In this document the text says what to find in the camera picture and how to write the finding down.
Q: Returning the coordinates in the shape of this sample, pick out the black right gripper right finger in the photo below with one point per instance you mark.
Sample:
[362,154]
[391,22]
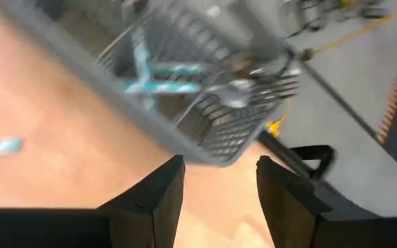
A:
[288,206]

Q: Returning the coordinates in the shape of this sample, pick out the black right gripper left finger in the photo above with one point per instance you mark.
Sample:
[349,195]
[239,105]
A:
[147,206]

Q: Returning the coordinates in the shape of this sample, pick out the grey mesh cutlery basket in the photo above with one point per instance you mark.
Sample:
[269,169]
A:
[226,137]

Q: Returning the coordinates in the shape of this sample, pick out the black floor plug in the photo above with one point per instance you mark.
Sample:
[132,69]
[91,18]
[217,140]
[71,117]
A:
[307,55]

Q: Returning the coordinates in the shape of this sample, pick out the black table frame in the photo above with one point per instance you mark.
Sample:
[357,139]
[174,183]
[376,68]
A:
[277,148]

